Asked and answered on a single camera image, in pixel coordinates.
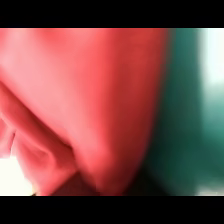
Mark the red T-shirt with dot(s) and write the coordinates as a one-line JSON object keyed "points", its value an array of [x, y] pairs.
{"points": [[86, 100]]}

